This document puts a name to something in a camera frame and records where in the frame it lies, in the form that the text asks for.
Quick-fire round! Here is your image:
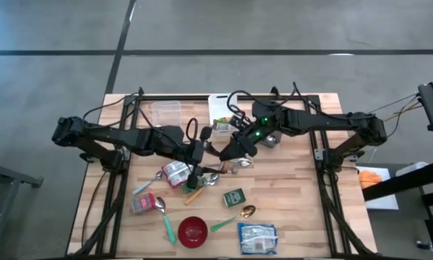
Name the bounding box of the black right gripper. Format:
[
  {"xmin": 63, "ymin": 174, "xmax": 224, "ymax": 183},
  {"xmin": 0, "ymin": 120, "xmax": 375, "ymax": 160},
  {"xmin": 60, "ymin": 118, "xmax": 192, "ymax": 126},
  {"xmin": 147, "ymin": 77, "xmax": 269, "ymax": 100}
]
[{"xmin": 219, "ymin": 126, "xmax": 262, "ymax": 162}]

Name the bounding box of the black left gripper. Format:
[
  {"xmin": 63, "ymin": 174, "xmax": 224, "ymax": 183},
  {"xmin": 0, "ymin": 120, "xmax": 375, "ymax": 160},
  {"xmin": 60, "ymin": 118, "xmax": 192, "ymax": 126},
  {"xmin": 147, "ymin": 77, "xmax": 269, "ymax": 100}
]
[{"xmin": 181, "ymin": 126, "xmax": 225, "ymax": 191}]

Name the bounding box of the small orange packet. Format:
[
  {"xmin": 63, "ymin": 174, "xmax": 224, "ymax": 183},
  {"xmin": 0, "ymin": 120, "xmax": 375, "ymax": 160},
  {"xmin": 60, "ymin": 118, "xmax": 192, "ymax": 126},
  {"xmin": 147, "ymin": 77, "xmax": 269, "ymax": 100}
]
[{"xmin": 220, "ymin": 160, "xmax": 239, "ymax": 175}]

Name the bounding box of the steel spoon wooden handle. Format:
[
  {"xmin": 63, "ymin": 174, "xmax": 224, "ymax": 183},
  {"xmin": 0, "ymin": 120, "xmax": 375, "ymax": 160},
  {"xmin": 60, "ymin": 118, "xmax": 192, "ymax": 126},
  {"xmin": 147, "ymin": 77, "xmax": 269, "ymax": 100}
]
[{"xmin": 184, "ymin": 172, "xmax": 220, "ymax": 207}]

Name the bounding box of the green orange snack packet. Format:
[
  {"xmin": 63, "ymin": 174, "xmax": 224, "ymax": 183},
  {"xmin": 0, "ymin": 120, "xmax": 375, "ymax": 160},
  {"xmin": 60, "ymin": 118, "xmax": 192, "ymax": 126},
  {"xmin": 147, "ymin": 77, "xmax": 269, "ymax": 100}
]
[{"xmin": 211, "ymin": 116, "xmax": 239, "ymax": 131}]

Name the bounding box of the red white snack packet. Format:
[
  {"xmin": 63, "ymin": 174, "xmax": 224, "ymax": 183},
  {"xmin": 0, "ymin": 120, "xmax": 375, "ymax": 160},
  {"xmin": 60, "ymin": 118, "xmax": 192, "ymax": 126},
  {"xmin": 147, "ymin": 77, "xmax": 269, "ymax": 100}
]
[{"xmin": 160, "ymin": 160, "xmax": 194, "ymax": 189}]

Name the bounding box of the green label spice jar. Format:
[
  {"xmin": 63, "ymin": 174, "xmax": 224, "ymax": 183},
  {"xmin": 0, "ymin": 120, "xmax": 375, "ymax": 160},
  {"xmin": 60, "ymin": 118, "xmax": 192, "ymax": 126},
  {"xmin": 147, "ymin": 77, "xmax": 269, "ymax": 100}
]
[{"xmin": 181, "ymin": 175, "xmax": 209, "ymax": 194}]

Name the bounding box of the dark green tea tin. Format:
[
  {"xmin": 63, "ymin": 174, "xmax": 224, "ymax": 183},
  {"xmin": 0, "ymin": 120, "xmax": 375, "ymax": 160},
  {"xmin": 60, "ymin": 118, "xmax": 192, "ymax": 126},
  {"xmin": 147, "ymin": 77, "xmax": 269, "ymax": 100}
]
[{"xmin": 222, "ymin": 187, "xmax": 247, "ymax": 209}]

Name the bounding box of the steel spoon light blue handle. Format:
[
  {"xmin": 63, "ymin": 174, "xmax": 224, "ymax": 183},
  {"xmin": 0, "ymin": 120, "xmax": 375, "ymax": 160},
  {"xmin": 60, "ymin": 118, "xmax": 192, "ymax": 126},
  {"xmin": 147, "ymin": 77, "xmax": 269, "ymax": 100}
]
[{"xmin": 132, "ymin": 170, "xmax": 164, "ymax": 196}]

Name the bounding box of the red grey small box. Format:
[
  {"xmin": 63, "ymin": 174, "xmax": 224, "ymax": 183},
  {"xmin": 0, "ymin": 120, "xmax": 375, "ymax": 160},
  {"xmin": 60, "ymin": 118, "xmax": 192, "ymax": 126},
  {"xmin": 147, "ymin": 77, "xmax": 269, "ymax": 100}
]
[{"xmin": 130, "ymin": 192, "xmax": 157, "ymax": 215}]

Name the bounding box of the blue white snack packet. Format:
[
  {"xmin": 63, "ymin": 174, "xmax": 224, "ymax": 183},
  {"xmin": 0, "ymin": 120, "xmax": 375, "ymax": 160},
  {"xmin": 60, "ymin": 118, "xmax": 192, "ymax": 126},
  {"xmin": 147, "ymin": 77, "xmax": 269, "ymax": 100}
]
[{"xmin": 236, "ymin": 222, "xmax": 279, "ymax": 256}]

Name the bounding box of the grey translucent plastic bin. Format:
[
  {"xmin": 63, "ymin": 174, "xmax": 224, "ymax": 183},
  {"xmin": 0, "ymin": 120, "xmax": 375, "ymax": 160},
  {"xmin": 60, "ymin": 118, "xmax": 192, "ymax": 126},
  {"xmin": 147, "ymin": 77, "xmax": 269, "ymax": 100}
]
[{"xmin": 254, "ymin": 124, "xmax": 284, "ymax": 149}]

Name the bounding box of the white plastic bin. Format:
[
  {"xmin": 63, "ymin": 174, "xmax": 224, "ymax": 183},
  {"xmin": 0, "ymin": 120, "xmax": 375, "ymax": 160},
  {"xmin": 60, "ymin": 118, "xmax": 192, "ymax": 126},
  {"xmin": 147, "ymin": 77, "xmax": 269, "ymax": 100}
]
[{"xmin": 207, "ymin": 92, "xmax": 240, "ymax": 137}]

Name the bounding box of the clear plastic container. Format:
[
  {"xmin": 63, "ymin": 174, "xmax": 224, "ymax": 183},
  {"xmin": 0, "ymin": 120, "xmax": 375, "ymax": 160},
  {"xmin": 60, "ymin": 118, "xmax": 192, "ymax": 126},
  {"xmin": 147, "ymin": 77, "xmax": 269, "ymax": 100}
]
[{"xmin": 150, "ymin": 100, "xmax": 183, "ymax": 128}]

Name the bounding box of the red bowl black outside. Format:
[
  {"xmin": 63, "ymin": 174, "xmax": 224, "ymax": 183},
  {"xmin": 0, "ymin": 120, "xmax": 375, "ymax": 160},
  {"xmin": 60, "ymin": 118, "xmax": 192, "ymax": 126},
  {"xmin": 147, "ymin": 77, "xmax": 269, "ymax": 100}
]
[{"xmin": 177, "ymin": 215, "xmax": 209, "ymax": 249}]

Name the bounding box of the orange object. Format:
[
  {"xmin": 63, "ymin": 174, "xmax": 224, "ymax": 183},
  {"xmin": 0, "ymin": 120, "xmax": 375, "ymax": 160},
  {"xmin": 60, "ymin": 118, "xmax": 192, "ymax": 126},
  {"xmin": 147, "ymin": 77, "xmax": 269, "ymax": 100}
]
[{"xmin": 359, "ymin": 170, "xmax": 383, "ymax": 190}]

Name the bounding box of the white sheet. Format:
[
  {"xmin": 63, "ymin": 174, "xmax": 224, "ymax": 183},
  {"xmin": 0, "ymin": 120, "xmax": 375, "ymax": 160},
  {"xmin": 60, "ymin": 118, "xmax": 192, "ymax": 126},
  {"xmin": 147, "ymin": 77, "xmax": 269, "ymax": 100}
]
[{"xmin": 355, "ymin": 165, "xmax": 400, "ymax": 211}]

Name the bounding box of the white plastic tub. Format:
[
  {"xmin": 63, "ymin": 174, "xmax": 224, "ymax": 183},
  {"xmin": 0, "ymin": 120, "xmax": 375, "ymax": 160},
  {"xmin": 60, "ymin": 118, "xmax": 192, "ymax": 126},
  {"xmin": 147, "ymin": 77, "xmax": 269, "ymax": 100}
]
[{"xmin": 395, "ymin": 161, "xmax": 429, "ymax": 178}]

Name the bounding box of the grey side table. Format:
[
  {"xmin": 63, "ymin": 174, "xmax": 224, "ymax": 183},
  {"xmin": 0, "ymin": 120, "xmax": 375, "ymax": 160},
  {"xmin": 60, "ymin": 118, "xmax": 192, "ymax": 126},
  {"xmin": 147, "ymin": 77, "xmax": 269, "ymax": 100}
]
[{"xmin": 0, "ymin": 157, "xmax": 44, "ymax": 260}]

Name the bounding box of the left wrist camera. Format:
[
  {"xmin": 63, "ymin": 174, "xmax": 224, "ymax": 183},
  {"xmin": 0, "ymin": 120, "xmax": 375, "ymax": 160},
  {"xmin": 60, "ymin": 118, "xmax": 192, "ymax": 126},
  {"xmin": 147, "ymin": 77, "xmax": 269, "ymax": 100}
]
[{"xmin": 190, "ymin": 142, "xmax": 205, "ymax": 163}]

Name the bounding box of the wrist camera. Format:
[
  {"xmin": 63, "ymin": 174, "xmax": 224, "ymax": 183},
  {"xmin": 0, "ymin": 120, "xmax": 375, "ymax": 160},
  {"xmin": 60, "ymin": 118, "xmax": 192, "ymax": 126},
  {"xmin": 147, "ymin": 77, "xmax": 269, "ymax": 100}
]
[
  {"xmin": 241, "ymin": 142, "xmax": 260, "ymax": 159},
  {"xmin": 190, "ymin": 142, "xmax": 205, "ymax": 163}
]

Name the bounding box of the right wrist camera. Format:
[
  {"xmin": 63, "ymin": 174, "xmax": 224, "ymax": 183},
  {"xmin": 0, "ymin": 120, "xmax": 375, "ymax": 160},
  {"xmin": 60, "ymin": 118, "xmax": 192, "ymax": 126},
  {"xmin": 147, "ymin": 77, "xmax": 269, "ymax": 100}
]
[{"xmin": 241, "ymin": 142, "xmax": 260, "ymax": 159}]

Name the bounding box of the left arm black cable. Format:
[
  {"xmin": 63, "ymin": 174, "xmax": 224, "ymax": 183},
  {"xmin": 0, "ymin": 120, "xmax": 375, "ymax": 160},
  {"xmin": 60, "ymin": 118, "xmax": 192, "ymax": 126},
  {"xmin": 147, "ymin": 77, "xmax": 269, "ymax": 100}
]
[{"xmin": 82, "ymin": 92, "xmax": 200, "ymax": 143}]

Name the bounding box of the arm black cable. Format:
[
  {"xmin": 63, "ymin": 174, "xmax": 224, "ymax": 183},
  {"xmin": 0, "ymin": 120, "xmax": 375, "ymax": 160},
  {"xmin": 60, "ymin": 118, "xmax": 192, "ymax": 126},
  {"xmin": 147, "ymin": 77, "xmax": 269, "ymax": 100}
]
[
  {"xmin": 82, "ymin": 92, "xmax": 200, "ymax": 143},
  {"xmin": 226, "ymin": 82, "xmax": 351, "ymax": 126}
]

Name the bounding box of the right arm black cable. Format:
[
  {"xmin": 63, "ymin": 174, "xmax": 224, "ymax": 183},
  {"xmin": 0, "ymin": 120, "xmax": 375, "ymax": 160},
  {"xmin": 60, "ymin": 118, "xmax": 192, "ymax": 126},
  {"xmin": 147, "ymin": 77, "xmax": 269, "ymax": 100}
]
[{"xmin": 226, "ymin": 82, "xmax": 351, "ymax": 126}]

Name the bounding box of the gold spoon green handle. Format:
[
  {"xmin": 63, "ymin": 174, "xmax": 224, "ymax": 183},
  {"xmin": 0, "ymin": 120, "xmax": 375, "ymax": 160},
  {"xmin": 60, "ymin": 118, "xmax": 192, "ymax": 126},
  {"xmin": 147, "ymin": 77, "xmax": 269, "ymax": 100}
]
[{"xmin": 210, "ymin": 204, "xmax": 257, "ymax": 233}]

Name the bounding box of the black table frame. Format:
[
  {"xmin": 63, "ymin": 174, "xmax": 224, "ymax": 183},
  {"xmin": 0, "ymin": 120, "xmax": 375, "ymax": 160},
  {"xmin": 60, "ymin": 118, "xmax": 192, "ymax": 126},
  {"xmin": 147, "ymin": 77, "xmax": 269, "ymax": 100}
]
[{"xmin": 67, "ymin": 86, "xmax": 378, "ymax": 259}]

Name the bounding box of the steel spoon teal handle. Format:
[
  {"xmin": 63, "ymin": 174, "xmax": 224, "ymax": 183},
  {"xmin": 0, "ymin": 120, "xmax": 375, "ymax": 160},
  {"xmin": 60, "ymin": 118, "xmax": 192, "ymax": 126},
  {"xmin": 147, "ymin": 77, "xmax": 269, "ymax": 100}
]
[{"xmin": 154, "ymin": 196, "xmax": 177, "ymax": 245}]

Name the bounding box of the coloured wire bundle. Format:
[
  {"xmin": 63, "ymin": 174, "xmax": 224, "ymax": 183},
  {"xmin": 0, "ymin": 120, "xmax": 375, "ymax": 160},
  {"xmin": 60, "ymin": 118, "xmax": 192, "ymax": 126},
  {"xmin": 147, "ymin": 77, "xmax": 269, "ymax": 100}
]
[{"xmin": 367, "ymin": 92, "xmax": 424, "ymax": 144}]

